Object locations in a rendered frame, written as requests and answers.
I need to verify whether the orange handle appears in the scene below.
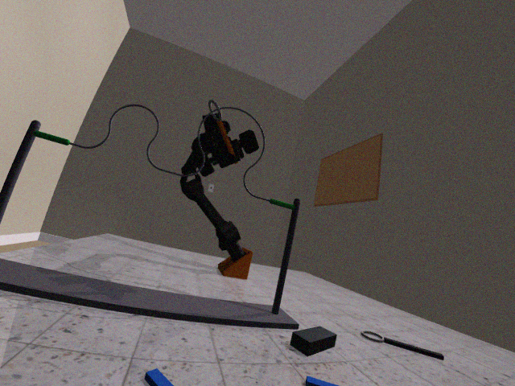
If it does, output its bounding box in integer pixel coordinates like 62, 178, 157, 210
208, 100, 236, 157

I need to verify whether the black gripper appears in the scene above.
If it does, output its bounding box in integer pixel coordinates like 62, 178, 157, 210
193, 130, 259, 177

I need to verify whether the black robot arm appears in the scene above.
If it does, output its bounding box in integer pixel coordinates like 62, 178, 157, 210
180, 114, 246, 262

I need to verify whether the white loop with blue handle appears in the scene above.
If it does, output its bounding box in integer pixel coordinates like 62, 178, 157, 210
144, 368, 174, 386
306, 376, 339, 386

